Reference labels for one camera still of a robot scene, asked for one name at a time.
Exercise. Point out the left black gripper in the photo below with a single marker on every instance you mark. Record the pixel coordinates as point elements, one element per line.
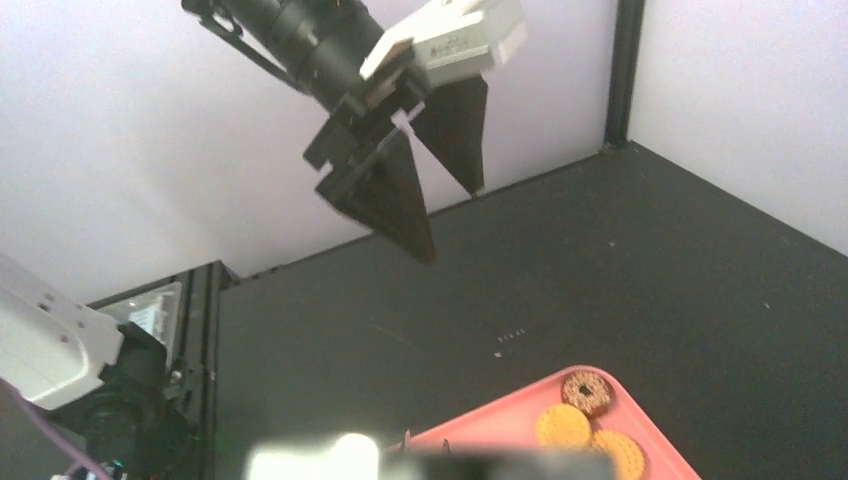
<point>373,180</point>

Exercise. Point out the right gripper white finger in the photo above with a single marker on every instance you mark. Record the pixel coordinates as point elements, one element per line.
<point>342,456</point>

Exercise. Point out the pink plastic tray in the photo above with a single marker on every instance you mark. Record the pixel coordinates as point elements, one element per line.
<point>535,416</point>

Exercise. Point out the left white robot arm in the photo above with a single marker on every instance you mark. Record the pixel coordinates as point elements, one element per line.
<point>135,144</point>

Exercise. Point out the chocolate donut cookie left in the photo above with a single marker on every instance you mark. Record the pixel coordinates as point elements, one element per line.
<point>588,392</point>

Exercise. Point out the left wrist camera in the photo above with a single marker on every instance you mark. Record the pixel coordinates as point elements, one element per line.
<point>454,40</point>

